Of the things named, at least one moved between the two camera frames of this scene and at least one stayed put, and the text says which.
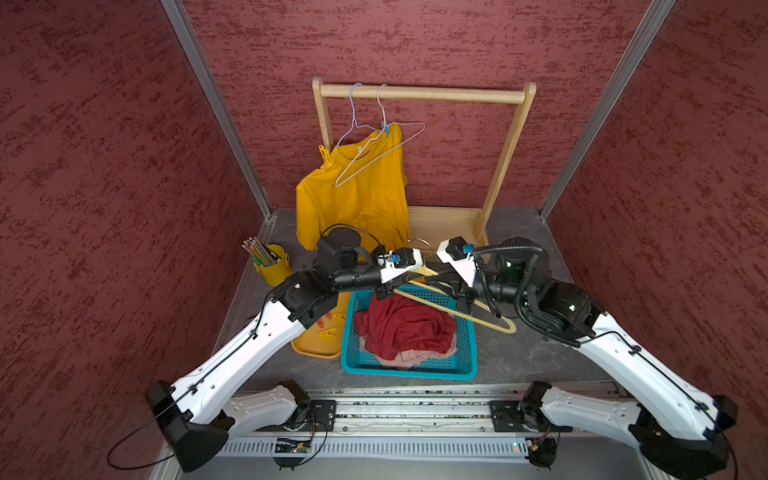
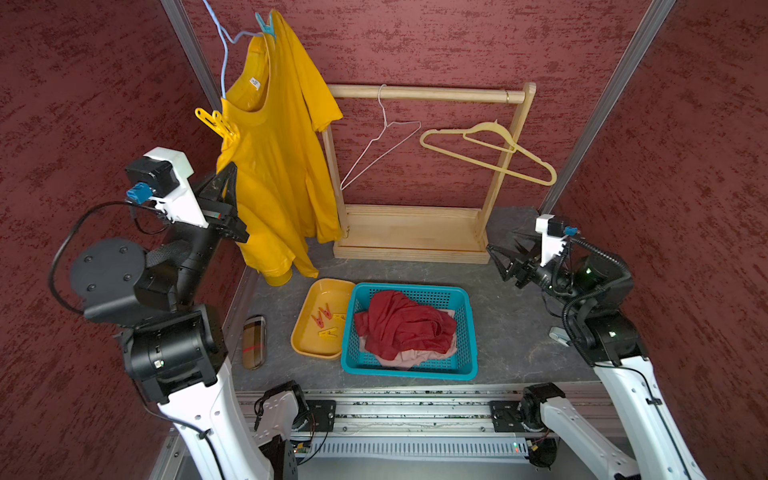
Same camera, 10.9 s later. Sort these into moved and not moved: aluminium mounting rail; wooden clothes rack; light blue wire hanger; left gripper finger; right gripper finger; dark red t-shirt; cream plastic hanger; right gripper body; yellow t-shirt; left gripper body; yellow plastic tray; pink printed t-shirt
Moved: left gripper finger; cream plastic hanger; yellow t-shirt; light blue wire hanger; left gripper body; right gripper body; right gripper finger
Not moved: dark red t-shirt; wooden clothes rack; pink printed t-shirt; yellow plastic tray; aluminium mounting rail
